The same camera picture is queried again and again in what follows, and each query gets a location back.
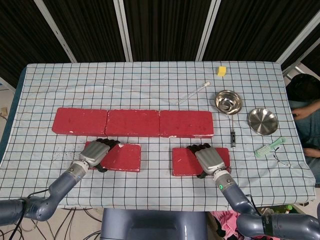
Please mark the beige power socket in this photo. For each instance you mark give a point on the beige power socket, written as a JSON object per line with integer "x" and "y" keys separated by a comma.
{"x": 3, "y": 111}

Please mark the white partition frame post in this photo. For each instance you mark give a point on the white partition frame post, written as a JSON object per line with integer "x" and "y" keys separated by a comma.
{"x": 55, "y": 31}
{"x": 208, "y": 30}
{"x": 300, "y": 37}
{"x": 123, "y": 30}

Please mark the pink cloth pile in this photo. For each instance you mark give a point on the pink cloth pile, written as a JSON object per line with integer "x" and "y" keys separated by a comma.
{"x": 228, "y": 223}

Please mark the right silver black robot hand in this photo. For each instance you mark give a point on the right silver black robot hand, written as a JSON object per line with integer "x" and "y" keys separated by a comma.
{"x": 210, "y": 160}

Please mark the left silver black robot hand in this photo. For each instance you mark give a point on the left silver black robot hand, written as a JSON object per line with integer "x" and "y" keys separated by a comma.
{"x": 95, "y": 152}

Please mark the yellow foam cube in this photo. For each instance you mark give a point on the yellow foam cube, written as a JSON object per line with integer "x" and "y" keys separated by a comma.
{"x": 221, "y": 71}

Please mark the deep stainless steel bowl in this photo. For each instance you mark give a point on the deep stainless steel bowl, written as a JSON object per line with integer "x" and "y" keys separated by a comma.
{"x": 228, "y": 101}

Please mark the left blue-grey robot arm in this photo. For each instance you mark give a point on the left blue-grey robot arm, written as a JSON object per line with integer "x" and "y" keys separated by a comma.
{"x": 62, "y": 180}

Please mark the seated person in jeans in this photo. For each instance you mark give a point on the seated person in jeans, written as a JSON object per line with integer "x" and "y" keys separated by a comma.
{"x": 303, "y": 87}

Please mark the blue-grey robot torso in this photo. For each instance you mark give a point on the blue-grey robot torso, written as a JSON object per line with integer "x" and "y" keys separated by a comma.
{"x": 152, "y": 225}

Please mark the checkered light blue tablecloth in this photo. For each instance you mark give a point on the checkered light blue tablecloth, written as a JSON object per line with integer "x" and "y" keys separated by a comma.
{"x": 150, "y": 85}

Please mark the red foam brick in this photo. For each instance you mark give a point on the red foam brick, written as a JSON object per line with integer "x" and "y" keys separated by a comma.
{"x": 186, "y": 123}
{"x": 80, "y": 121}
{"x": 125, "y": 157}
{"x": 132, "y": 122}
{"x": 185, "y": 161}

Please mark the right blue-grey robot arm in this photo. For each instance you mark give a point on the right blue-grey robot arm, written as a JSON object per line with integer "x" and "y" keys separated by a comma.
{"x": 235, "y": 195}

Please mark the shallow stainless steel dish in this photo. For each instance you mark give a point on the shallow stainless steel dish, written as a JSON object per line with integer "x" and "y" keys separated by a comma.
{"x": 263, "y": 121}

